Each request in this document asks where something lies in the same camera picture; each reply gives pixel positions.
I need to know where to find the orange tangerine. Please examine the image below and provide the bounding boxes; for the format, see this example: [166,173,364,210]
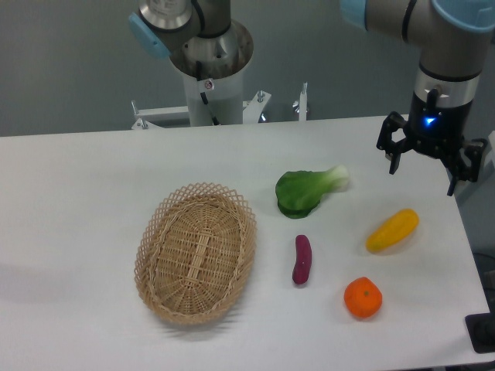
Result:
[343,277,383,318]

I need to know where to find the woven wicker basket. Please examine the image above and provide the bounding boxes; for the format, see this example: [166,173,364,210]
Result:
[134,182,257,325]

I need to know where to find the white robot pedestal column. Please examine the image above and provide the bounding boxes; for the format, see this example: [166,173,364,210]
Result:
[182,72,244,127]

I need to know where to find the black cable on pedestal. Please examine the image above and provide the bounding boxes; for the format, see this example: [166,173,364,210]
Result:
[194,60,220,127]

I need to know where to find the white metal base frame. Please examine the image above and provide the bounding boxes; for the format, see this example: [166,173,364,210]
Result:
[131,82,309,130]

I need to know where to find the green bok choy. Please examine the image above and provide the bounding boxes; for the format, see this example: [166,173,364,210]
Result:
[275,165,350,219]

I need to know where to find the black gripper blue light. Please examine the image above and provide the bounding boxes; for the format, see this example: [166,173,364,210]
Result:
[376,94,487,196]

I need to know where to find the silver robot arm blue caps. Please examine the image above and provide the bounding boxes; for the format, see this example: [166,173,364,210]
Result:
[128,1,494,186]

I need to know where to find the black device at table edge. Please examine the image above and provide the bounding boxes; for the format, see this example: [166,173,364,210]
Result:
[465,313,494,354]

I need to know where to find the purple sweet potato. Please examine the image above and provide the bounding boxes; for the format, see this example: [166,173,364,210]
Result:
[292,235,312,285]

